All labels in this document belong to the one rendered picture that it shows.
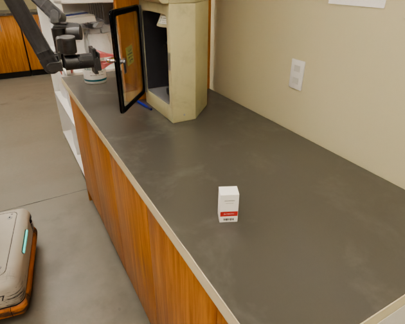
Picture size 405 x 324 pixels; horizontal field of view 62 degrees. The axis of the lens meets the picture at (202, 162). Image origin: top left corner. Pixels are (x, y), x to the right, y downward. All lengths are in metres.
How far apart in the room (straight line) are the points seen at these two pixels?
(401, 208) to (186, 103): 0.89
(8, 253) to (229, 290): 1.44
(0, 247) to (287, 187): 1.50
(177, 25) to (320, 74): 0.57
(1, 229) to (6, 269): 0.33
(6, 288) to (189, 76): 1.26
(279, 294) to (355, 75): 0.79
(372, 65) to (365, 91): 0.08
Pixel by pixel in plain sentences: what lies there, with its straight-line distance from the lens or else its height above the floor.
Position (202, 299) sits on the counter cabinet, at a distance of 0.92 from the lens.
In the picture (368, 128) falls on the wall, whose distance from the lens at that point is 1.25.
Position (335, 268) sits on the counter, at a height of 0.94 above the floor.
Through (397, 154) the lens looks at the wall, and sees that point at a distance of 1.21.
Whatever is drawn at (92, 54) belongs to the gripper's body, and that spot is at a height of 1.22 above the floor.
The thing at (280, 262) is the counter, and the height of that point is 0.94.
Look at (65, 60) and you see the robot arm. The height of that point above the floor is 1.21.
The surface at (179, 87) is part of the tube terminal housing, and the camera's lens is 1.43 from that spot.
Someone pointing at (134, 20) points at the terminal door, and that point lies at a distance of 1.58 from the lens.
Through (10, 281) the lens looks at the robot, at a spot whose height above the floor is 0.27.
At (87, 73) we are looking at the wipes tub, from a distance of 2.10.
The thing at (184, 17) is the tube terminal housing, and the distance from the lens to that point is 1.39.
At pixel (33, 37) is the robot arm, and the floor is 1.30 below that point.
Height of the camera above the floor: 1.50
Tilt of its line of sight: 29 degrees down
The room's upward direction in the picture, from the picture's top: 1 degrees clockwise
